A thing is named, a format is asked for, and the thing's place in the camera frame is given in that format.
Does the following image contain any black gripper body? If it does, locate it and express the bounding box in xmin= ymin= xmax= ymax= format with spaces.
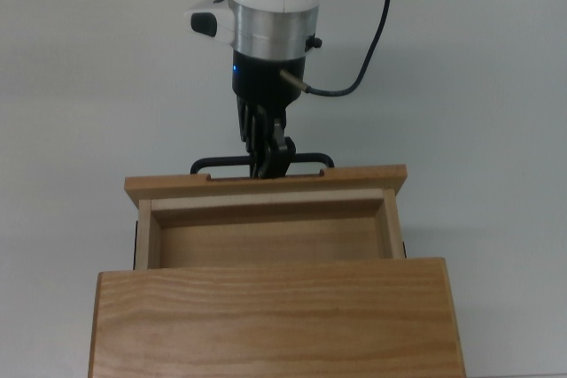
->
xmin=230 ymin=50 xmax=307 ymax=120

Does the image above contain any wooden drawer with black handle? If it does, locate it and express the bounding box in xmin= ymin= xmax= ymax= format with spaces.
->
xmin=124 ymin=152 xmax=408 ymax=272

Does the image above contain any wooden two-drawer cabinet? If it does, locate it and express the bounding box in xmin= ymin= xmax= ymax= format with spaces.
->
xmin=87 ymin=256 xmax=467 ymax=378

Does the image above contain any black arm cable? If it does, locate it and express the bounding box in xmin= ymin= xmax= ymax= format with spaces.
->
xmin=278 ymin=0 xmax=394 ymax=98

